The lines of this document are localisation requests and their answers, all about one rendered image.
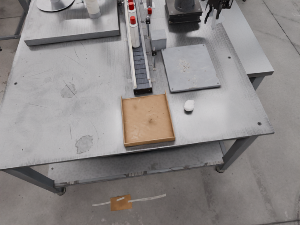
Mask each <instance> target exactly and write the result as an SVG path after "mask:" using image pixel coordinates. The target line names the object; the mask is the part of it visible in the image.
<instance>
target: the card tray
mask: <svg viewBox="0 0 300 225"><path fill-rule="evenodd" d="M121 112H122V126H123V139H124V146H125V147H128V146H137V145H144V144H151V143H158V142H167V141H174V140H175V132H174V127H173V123H172V118H171V113H170V108H169V104H168V99H167V93H166V90H165V94H158V95H151V96H141V97H134V98H126V99H122V97H121Z"/></svg>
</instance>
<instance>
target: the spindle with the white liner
mask: <svg viewBox="0 0 300 225"><path fill-rule="evenodd" d="M85 3H86V6H87V10H88V13H89V16H90V18H92V19H96V18H99V17H100V16H101V13H100V9H99V5H98V2H97V0H85Z"/></svg>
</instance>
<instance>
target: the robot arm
mask: <svg viewBox="0 0 300 225"><path fill-rule="evenodd" d="M229 1H230V0H208V1H207V4H206V8H205V13H204V24H206V22H207V19H208V17H211V16H213V20H212V25H211V27H212V30H214V29H215V27H216V25H217V24H218V23H221V22H223V21H224V20H225V18H224V17H223V16H222V9H230V8H231V6H232V3H233V0H232V3H231V6H229ZM195 4H196V3H195V0H175V9H176V10H178V11H180V12H183V13H187V12H190V11H192V10H193V9H194V8H195ZM214 9H216V10H214Z"/></svg>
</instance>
